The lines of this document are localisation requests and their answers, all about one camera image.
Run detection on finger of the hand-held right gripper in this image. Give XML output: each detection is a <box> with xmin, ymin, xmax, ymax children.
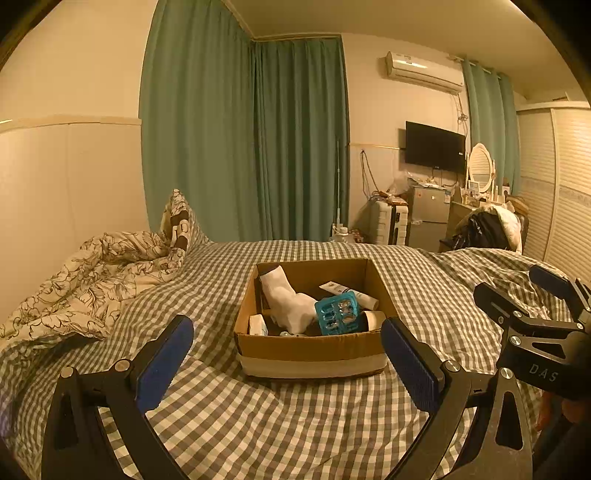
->
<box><xmin>473</xmin><ymin>282</ymin><xmax>585</xmax><ymax>341</ymax></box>
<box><xmin>529</xmin><ymin>264</ymin><xmax>591</xmax><ymax>325</ymax></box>

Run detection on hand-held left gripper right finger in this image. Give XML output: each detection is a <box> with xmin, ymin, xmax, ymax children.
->
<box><xmin>380</xmin><ymin>316</ymin><xmax>536</xmax><ymax>480</ymax></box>

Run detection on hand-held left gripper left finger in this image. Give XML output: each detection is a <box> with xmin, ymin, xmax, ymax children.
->
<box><xmin>41</xmin><ymin>315</ymin><xmax>195</xmax><ymax>480</ymax></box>

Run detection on cream masking tape roll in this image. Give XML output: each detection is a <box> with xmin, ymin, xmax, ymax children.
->
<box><xmin>360</xmin><ymin>309</ymin><xmax>387</xmax><ymax>332</ymax></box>

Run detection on teal plastic container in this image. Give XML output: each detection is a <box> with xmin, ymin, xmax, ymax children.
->
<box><xmin>314</xmin><ymin>295</ymin><xmax>361</xmax><ymax>337</ymax></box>

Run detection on white tube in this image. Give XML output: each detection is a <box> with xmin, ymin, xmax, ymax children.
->
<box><xmin>318</xmin><ymin>280</ymin><xmax>380</xmax><ymax>311</ymax></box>

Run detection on brown cardboard box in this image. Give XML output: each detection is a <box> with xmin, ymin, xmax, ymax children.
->
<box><xmin>233</xmin><ymin>258</ymin><xmax>387</xmax><ymax>380</ymax></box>

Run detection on white sock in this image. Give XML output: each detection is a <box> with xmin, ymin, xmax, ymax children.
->
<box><xmin>258</xmin><ymin>270</ymin><xmax>320</xmax><ymax>336</ymax></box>

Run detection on person's right hand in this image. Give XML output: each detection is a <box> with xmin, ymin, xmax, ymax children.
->
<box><xmin>536</xmin><ymin>390</ymin><xmax>557</xmax><ymax>432</ymax></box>

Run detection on white coat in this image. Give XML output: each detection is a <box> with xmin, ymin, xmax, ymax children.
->
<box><xmin>471</xmin><ymin>205</ymin><xmax>523</xmax><ymax>255</ymax></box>

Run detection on white louvered wardrobe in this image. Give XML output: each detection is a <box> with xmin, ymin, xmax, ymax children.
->
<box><xmin>514</xmin><ymin>100</ymin><xmax>591</xmax><ymax>278</ymax></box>

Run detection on wooden dressing table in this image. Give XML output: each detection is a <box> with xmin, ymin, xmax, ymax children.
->
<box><xmin>447</xmin><ymin>196</ymin><xmax>514</xmax><ymax>232</ymax></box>

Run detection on silver small fridge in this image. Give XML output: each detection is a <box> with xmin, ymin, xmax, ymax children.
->
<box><xmin>407</xmin><ymin>185</ymin><xmax>451</xmax><ymax>253</ymax></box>

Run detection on floral quilt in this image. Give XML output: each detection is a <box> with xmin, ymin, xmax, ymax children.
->
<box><xmin>0</xmin><ymin>230</ymin><xmax>190</xmax><ymax>344</ymax></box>

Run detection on white oval vanity mirror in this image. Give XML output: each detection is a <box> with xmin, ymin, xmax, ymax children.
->
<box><xmin>467</xmin><ymin>143</ymin><xmax>496</xmax><ymax>195</ymax></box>

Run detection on white suitcase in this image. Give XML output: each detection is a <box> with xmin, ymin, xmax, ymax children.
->
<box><xmin>369</xmin><ymin>199</ymin><xmax>410</xmax><ymax>247</ymax></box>

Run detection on floral patterned pillow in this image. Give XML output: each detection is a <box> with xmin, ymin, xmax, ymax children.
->
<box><xmin>159</xmin><ymin>188</ymin><xmax>209</xmax><ymax>259</ymax></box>

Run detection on clear water jug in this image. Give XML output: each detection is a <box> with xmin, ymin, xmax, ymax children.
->
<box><xmin>328</xmin><ymin>223</ymin><xmax>356</xmax><ymax>245</ymax></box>

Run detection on green curtain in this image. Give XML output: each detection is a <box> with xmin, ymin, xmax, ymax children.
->
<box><xmin>252</xmin><ymin>36</ymin><xmax>350</xmax><ymax>242</ymax></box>
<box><xmin>461</xmin><ymin>58</ymin><xmax>522</xmax><ymax>198</ymax></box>
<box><xmin>139</xmin><ymin>0</ymin><xmax>258</xmax><ymax>243</ymax></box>

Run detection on white air conditioner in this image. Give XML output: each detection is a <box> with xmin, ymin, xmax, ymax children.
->
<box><xmin>385</xmin><ymin>51</ymin><xmax>465</xmax><ymax>96</ymax></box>

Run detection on black wall television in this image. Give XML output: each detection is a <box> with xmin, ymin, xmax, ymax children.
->
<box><xmin>404</xmin><ymin>120</ymin><xmax>467</xmax><ymax>171</ymax></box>

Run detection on wall cables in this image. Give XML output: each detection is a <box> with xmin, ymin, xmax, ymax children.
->
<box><xmin>359</xmin><ymin>148</ymin><xmax>378</xmax><ymax>199</ymax></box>

